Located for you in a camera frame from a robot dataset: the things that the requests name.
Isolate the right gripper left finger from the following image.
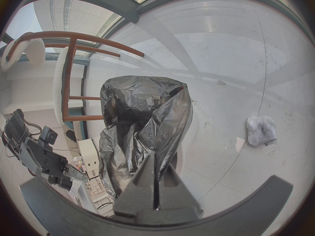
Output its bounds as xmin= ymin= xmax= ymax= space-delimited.
xmin=113 ymin=151 xmax=158 ymax=223

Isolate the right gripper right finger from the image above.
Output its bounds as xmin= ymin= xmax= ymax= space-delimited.
xmin=157 ymin=166 xmax=205 ymax=219

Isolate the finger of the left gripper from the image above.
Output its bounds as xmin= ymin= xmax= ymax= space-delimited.
xmin=20 ymin=142 xmax=43 ymax=176
xmin=64 ymin=164 xmax=89 ymax=182

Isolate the black plastic bag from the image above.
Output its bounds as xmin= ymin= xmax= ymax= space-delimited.
xmin=98 ymin=75 xmax=194 ymax=199

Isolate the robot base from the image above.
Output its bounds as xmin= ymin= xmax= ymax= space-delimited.
xmin=64 ymin=129 xmax=117 ymax=218

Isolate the white trash bin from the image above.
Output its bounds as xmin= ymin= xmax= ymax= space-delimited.
xmin=172 ymin=145 xmax=184 ymax=175

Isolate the white cushioned wooden chair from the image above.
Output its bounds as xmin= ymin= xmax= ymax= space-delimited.
xmin=1 ymin=32 xmax=145 ymax=128

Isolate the crumpled white paper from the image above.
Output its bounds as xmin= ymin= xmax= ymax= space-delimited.
xmin=247 ymin=116 xmax=277 ymax=147

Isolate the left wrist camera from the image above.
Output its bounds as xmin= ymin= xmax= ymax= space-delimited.
xmin=38 ymin=125 xmax=59 ymax=146

